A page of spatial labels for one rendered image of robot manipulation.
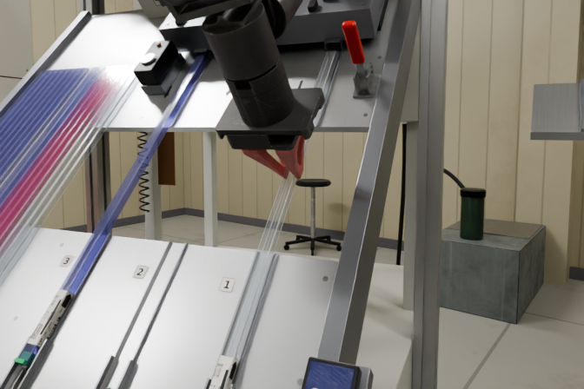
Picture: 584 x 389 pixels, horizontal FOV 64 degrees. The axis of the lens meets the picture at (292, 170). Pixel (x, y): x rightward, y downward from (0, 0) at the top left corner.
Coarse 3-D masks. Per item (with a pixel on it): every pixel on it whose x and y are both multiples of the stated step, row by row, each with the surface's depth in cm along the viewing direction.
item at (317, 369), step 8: (312, 368) 35; (320, 368) 35; (328, 368) 35; (336, 368) 34; (344, 368) 34; (312, 376) 35; (320, 376) 34; (328, 376) 34; (336, 376) 34; (344, 376) 34; (352, 376) 34; (312, 384) 34; (320, 384) 34; (328, 384) 34; (336, 384) 34; (344, 384) 34
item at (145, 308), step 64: (64, 256) 56; (128, 256) 53; (192, 256) 51; (0, 320) 53; (64, 320) 50; (128, 320) 48; (192, 320) 46; (256, 320) 44; (320, 320) 42; (0, 384) 47; (64, 384) 45; (128, 384) 43; (192, 384) 42; (256, 384) 40
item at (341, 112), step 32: (96, 32) 93; (128, 32) 89; (384, 32) 66; (64, 64) 88; (96, 64) 85; (128, 64) 81; (288, 64) 68; (320, 64) 66; (352, 64) 64; (160, 96) 72; (192, 96) 70; (224, 96) 67; (352, 96) 60; (128, 128) 70; (192, 128) 65; (320, 128) 58; (352, 128) 56
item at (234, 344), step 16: (320, 80) 62; (304, 144) 55; (288, 176) 53; (288, 192) 51; (272, 208) 50; (272, 224) 49; (272, 240) 48; (256, 256) 47; (272, 256) 48; (256, 272) 46; (256, 288) 45; (240, 304) 44; (256, 304) 45; (240, 320) 43; (240, 336) 42; (224, 352) 41; (240, 352) 42
